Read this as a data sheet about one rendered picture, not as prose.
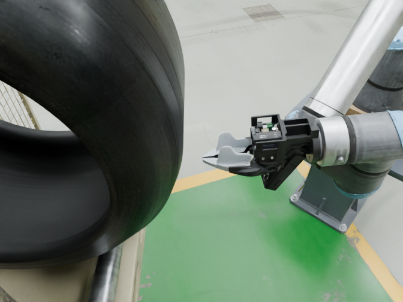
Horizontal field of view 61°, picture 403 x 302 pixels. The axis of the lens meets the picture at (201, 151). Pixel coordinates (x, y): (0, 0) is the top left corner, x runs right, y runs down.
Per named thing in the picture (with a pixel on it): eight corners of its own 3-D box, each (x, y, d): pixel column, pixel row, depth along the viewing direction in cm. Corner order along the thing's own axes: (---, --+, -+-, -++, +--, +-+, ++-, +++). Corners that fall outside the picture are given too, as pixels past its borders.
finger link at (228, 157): (199, 141, 62) (249, 136, 61) (202, 163, 66) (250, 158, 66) (199, 154, 60) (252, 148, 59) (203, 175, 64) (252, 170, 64)
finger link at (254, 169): (226, 153, 65) (272, 149, 64) (227, 160, 66) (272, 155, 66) (228, 172, 62) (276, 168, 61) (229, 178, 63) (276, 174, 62)
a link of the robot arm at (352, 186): (338, 155, 81) (351, 121, 71) (385, 182, 76) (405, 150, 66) (316, 181, 78) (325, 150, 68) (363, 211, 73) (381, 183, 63)
